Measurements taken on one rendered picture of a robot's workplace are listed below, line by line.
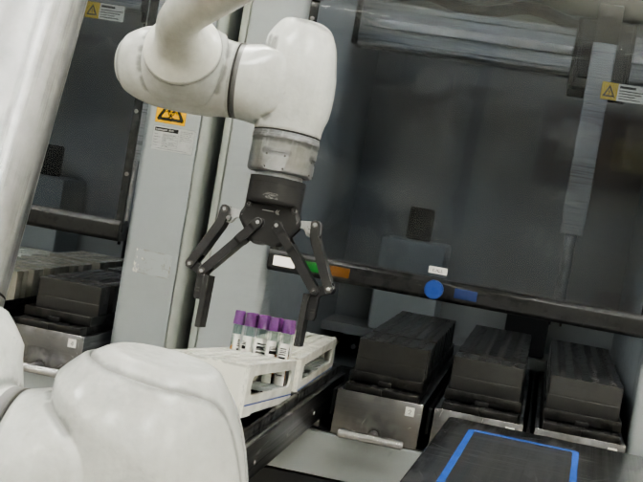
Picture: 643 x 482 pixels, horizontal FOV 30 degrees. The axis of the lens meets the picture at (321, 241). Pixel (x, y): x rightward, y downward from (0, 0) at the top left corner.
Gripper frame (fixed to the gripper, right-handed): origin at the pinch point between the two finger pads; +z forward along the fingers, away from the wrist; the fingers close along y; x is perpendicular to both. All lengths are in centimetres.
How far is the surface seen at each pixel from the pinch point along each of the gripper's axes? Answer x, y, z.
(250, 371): -17.6, 5.0, 4.2
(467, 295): 33.7, 25.5, -10.0
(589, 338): 113, 49, -7
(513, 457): -2.5, 36.6, 9.4
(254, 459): -14.9, 6.9, 14.6
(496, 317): 112, 28, -8
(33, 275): 43, -50, 0
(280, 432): -1.2, 6.9, 12.5
